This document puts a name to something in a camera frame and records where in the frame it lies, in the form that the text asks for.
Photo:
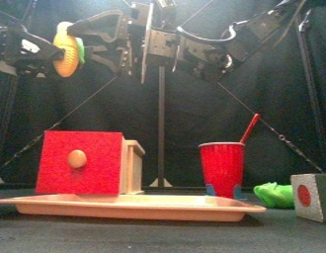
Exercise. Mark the yellow toy corn cob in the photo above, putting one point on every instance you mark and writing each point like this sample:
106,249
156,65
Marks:
65,66

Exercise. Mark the green corn husk piece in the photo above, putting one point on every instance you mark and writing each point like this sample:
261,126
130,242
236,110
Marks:
82,49

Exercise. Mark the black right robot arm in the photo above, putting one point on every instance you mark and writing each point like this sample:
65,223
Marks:
266,26

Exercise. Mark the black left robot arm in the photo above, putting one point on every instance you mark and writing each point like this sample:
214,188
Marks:
4,13

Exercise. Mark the crumpled green husk piece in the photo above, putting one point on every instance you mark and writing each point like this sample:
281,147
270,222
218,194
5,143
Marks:
274,196

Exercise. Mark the light wooden drawer box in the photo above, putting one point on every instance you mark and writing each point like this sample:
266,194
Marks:
134,164

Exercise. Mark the red plastic straw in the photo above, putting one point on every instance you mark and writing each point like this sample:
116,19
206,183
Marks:
250,128

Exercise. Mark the red drawer with wooden knob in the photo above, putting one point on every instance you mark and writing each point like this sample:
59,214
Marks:
90,171

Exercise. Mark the red plastic cup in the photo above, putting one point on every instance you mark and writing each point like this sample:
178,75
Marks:
222,171

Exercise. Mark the blue cup holder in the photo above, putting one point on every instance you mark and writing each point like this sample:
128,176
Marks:
210,190

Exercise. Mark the pink plastic tray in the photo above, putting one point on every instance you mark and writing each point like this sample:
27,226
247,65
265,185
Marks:
138,207

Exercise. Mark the white block with red dot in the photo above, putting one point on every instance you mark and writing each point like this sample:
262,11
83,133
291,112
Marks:
311,197

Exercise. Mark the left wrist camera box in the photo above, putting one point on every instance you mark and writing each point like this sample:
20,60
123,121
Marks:
17,8

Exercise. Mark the vertical metal frame pole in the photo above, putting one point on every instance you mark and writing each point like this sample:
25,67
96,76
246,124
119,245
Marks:
162,141

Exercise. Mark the black side frame post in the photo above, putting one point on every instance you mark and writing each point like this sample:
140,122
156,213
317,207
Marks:
310,85

